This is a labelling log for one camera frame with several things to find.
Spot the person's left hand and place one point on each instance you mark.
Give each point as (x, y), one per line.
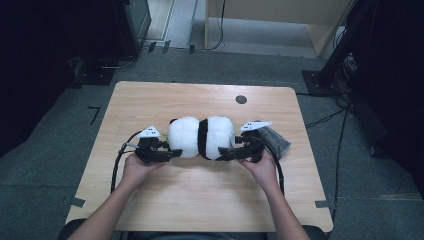
(135, 171)

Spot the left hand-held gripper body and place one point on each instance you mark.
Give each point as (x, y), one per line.
(148, 146)

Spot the dark monitor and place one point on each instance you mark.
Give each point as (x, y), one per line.
(136, 20)

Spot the dark curtain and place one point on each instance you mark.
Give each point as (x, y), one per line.
(393, 83)
(40, 66)

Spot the dark round table grommet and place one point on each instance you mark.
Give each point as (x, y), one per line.
(241, 99)

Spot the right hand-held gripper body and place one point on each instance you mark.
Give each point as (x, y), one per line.
(255, 143)

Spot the grey cloth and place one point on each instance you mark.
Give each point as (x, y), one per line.
(278, 141)

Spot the panda plush toy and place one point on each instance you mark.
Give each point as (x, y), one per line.
(183, 136)

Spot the black metal stand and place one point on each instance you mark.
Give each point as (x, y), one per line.
(336, 56)

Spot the dark floor tape piece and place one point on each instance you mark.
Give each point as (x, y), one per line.
(166, 46)
(151, 46)
(191, 49)

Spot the person's right hand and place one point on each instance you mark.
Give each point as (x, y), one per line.
(265, 171)

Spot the black stand base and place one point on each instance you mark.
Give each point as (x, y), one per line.
(95, 76)

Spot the beige wooden cabinet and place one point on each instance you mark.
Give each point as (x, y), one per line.
(266, 8)

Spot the grey tape strip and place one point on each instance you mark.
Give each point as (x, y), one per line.
(322, 204)
(77, 202)

